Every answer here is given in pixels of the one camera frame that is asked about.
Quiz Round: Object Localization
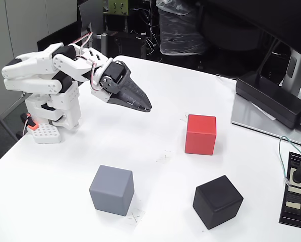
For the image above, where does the silver metal post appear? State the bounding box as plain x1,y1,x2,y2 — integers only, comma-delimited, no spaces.
97,32,108,57

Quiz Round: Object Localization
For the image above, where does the grey cube block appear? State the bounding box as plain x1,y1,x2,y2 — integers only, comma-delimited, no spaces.
89,165,135,217

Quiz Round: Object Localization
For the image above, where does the white perforated base clamp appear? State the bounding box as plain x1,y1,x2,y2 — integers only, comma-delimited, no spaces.
26,123,63,144

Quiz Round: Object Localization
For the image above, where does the silver monitor stand base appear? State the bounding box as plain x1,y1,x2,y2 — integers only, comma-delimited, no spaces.
230,94,301,149

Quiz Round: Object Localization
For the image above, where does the red cube block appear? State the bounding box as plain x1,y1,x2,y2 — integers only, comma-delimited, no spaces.
185,114,217,156

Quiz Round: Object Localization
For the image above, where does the black computer case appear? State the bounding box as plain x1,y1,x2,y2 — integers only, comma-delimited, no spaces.
107,31,148,58

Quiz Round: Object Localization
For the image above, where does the silver monitor stand neck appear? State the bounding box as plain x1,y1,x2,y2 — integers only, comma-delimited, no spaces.
282,49,301,95

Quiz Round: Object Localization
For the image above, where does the green box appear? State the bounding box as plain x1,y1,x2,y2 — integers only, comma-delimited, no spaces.
107,0,129,16

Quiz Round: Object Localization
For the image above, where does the green thin cable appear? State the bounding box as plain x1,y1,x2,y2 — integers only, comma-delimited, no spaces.
278,136,301,187

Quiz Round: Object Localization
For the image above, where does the black panel board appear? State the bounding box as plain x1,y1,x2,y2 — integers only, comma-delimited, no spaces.
37,20,90,52

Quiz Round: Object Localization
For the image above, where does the black monitor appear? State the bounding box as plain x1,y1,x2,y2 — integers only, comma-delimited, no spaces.
205,0,301,59

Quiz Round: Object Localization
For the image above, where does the black power adapter brick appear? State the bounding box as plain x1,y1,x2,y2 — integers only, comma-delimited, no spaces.
235,71,301,130

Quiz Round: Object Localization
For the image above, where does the orange cable connector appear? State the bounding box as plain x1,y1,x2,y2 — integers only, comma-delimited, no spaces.
20,113,39,131

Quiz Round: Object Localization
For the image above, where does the black cube block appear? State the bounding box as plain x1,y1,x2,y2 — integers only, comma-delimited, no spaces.
192,175,244,230

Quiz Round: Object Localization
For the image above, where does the clear tape with X mark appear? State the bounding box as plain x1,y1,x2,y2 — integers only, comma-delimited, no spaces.
126,208,146,226

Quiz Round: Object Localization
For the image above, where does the black power strip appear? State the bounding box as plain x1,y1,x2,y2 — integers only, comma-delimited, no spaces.
278,151,301,227

